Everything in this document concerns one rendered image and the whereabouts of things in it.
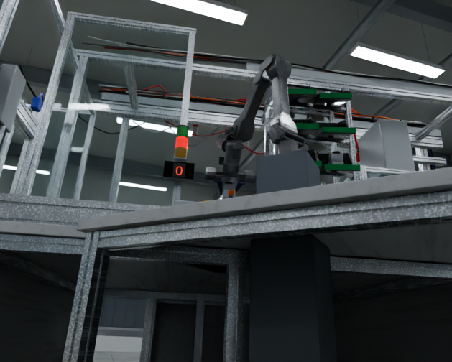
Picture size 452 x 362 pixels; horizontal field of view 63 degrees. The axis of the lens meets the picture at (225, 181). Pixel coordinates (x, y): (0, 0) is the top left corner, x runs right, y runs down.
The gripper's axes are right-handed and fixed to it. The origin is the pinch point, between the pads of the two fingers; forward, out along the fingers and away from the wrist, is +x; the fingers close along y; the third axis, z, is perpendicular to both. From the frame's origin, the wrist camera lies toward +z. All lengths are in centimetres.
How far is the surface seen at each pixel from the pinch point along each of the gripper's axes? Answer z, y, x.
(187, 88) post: 47, 19, -26
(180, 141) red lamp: 22.6, 19.3, -8.8
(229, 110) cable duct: 143, -13, 5
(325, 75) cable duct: 109, -66, -32
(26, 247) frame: -40, 56, 3
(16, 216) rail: -28, 63, 1
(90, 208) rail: -24.5, 43.4, -1.0
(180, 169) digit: 13.0, 18.3, 0.0
